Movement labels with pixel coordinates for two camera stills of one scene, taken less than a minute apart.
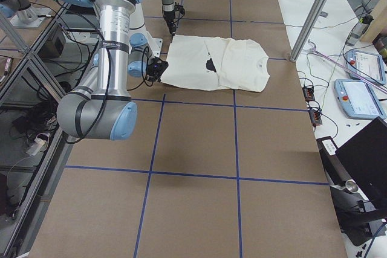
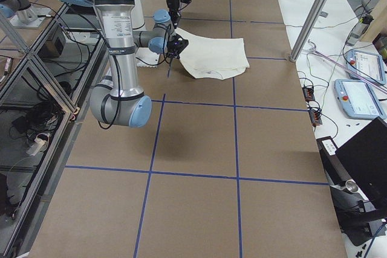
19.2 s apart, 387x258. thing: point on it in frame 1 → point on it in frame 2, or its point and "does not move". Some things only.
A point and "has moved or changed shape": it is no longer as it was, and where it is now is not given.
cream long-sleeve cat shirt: (216, 63) has moved or changed shape
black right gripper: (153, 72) → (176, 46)
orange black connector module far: (308, 93) does not move
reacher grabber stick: (315, 51) does not move
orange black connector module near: (315, 116) does not move
